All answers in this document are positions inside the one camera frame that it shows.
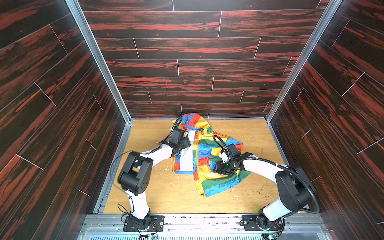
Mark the left aluminium corner post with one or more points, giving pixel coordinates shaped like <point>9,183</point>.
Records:
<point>91,42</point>

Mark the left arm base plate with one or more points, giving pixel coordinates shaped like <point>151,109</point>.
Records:
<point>153,223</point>

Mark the aluminium front rail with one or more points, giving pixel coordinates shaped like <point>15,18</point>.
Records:
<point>204,227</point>

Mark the aluminium corner post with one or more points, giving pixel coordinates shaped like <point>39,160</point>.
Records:
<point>91,42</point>
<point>319,29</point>

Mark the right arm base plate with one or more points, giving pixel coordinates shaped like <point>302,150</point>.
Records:
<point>260,223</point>

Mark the right aluminium corner post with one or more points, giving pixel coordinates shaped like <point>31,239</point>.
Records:
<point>319,29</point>

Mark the rainbow striped hooded jacket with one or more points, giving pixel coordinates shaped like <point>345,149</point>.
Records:
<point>199,160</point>

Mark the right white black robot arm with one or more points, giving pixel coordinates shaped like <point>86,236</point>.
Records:
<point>296,191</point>

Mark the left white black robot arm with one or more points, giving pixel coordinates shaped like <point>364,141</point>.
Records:
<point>135,175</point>

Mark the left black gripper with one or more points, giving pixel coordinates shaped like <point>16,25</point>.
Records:
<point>183,143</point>

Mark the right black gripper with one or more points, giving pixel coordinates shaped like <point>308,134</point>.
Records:
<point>222,167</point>

